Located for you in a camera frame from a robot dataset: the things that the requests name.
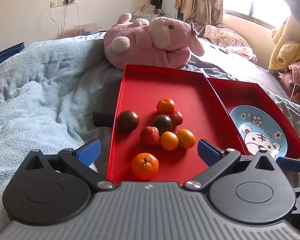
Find pink dotted white blanket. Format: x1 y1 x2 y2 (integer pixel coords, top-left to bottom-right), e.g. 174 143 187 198
204 24 258 63

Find yellow fleece blanket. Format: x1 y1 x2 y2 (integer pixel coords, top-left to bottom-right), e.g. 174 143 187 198
268 12 300 74

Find window with brown frame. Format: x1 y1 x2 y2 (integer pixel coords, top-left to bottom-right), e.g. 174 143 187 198
222 0 292 28

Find small orange tangerine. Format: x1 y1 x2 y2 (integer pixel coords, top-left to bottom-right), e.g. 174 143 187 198
160 131 179 151
157 98 176 115
176 129 196 149

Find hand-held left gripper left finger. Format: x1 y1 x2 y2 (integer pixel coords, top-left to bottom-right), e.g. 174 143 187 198
24 139 116 191

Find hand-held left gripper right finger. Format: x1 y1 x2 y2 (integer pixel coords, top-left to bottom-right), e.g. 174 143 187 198
183 139 278 190

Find light blue fleece blanket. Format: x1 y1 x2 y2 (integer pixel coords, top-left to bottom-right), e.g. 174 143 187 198
0 34 127 207

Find red tomato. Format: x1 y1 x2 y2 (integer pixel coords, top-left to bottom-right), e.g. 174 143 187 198
169 111 184 127
140 126 160 146

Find red box lid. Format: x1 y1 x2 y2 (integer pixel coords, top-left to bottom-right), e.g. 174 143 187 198
206 77 300 159

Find white wall socket strip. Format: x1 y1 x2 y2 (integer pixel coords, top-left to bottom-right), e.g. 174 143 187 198
50 0 75 7

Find blue tiger print plate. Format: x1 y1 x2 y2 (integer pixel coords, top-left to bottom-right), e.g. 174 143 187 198
229 105 289 161

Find clear plastic storage box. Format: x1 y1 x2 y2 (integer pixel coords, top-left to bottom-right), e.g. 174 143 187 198
72 22 102 37

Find red box tray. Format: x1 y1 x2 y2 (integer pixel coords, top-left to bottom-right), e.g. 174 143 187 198
107 64 250 183

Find blue plastic crate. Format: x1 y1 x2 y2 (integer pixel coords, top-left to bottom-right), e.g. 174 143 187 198
0 42 25 67

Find pink cloth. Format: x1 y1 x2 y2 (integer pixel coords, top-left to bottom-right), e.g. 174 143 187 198
281 61 300 96

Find large orange tangerine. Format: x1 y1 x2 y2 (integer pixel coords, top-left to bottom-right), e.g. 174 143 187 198
131 153 159 180

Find black flat box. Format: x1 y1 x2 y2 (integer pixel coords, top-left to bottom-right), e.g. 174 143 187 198
92 76 123 127

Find beige floral hanging clothes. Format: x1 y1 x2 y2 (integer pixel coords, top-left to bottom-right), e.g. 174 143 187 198
175 0 224 26

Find pink plush toy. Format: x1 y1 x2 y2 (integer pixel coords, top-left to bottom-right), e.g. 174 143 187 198
104 13 205 70

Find smartphone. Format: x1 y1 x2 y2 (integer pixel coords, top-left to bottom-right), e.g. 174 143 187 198
291 84 300 106

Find thin white cable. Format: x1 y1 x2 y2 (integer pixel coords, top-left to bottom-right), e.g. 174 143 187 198
74 1 81 37
49 6 61 40

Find dark brown tomato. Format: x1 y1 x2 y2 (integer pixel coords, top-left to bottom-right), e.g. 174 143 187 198
117 110 140 132
153 114 173 134

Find white cardboard carton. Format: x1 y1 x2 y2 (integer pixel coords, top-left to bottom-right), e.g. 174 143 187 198
134 3 156 15

